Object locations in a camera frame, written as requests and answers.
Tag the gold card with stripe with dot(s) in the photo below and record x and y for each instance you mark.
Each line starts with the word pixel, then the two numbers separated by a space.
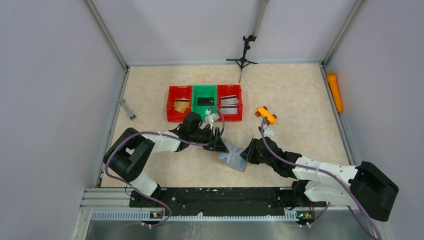
pixel 181 100

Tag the black card in green bin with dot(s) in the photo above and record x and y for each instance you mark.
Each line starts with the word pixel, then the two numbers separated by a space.
pixel 205 101

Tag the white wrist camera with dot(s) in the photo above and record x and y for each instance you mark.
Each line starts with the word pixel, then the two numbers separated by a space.
pixel 210 118
pixel 268 132

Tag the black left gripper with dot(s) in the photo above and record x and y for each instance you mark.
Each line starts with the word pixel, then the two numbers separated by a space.
pixel 218 146

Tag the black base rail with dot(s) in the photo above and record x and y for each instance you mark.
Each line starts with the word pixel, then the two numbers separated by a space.
pixel 274 196

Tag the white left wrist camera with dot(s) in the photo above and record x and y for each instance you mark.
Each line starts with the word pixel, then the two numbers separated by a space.
pixel 210 118

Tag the left red plastic bin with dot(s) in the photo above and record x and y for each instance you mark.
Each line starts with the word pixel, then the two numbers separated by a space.
pixel 177 91

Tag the black camera tripod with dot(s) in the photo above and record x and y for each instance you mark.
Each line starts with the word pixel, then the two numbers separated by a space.
pixel 243 62

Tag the yellow toy brick car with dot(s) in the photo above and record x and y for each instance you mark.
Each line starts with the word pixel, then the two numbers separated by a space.
pixel 263 112

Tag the white card in bin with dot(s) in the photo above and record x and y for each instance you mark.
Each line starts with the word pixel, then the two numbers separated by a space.
pixel 229 109

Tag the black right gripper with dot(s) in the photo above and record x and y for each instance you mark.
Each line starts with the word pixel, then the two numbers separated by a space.
pixel 248 154

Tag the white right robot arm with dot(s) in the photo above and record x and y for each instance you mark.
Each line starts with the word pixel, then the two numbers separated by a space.
pixel 364 186

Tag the green plastic bin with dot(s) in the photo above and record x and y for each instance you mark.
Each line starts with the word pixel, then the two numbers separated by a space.
pixel 205 91

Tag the right red plastic bin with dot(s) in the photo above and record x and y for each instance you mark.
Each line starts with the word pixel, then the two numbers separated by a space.
pixel 231 89

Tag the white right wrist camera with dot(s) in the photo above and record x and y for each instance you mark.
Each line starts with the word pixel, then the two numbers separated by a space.
pixel 268 132

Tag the card with black stripe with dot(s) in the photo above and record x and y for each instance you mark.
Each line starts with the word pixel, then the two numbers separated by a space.
pixel 229 100

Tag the orange flashlight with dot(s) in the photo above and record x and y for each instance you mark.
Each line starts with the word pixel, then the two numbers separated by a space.
pixel 332 81

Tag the grey small tool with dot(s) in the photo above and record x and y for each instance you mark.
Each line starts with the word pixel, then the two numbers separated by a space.
pixel 130 113

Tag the red plastic bin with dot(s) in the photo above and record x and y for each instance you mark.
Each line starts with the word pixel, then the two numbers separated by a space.
pixel 177 91
pixel 231 89

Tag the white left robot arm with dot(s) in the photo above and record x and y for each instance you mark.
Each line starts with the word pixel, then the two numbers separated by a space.
pixel 128 156

